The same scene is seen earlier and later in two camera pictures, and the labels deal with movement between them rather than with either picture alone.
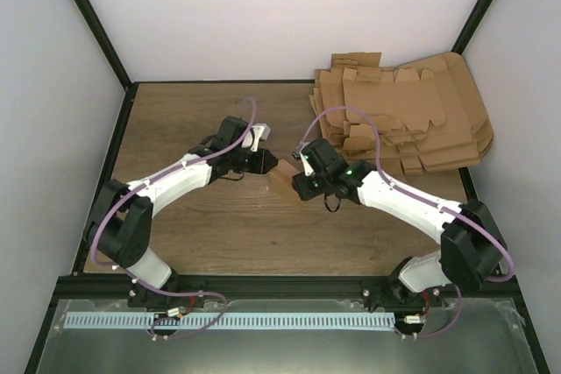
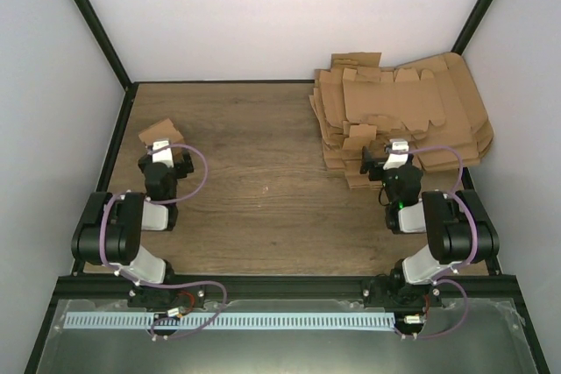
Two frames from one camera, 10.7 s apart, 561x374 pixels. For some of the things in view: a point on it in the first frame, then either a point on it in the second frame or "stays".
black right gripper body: [310, 193] -> [377, 165]
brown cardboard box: [280, 179] -> [165, 130]
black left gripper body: [255, 167] -> [184, 171]
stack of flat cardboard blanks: [428, 114] stays
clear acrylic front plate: [476, 336] stays
